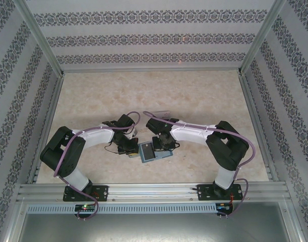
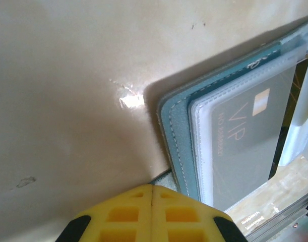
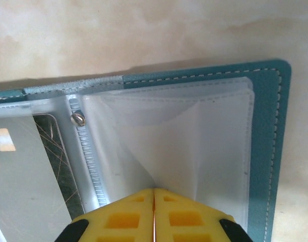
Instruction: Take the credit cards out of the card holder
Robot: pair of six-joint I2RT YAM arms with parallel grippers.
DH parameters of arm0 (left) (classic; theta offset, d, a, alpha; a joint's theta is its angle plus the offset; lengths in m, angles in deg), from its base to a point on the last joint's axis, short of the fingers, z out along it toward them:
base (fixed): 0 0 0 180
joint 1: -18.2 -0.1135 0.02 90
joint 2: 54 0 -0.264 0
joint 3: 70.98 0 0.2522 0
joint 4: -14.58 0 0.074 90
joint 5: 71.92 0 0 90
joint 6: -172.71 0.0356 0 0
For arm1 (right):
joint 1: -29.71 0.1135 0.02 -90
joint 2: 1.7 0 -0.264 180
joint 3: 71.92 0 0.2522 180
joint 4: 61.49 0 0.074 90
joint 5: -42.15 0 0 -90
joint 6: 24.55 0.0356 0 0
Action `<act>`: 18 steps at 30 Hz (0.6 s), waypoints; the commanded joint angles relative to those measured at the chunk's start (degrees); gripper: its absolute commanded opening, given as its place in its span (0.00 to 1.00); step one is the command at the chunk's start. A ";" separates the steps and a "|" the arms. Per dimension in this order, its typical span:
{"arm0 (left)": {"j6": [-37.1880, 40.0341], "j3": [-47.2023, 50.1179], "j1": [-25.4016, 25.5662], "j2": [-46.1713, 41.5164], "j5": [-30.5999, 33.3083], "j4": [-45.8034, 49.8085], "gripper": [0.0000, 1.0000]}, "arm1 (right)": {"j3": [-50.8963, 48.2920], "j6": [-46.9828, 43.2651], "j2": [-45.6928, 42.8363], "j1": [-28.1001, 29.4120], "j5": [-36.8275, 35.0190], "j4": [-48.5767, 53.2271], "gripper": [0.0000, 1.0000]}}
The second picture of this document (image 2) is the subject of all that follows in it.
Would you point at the black VIP card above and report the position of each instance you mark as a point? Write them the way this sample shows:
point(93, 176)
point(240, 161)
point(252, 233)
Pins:
point(257, 131)

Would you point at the teal leather card holder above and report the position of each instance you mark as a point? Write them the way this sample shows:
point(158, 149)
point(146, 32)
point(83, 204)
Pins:
point(179, 131)

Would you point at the aluminium mounting rail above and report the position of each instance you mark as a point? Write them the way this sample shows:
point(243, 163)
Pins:
point(282, 216)

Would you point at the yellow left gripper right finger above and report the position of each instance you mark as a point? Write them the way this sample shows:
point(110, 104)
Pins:
point(176, 219)

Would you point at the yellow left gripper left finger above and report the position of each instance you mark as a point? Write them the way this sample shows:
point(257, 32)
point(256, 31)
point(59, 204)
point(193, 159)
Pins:
point(128, 219)

